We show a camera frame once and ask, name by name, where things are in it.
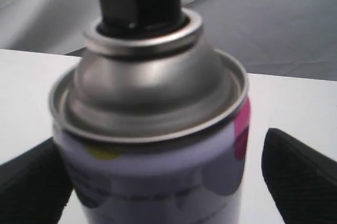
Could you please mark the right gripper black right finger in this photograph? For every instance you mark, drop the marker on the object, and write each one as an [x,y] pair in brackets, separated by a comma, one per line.
[301,180]

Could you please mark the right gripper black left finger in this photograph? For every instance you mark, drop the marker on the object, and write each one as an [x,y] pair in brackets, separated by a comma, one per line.
[35,186]

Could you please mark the white spray paint can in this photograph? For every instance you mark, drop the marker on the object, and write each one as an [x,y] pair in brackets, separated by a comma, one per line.
[152,123]

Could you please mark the grey backdrop cloth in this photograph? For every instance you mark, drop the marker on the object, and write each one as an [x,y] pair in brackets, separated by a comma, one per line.
[281,37]

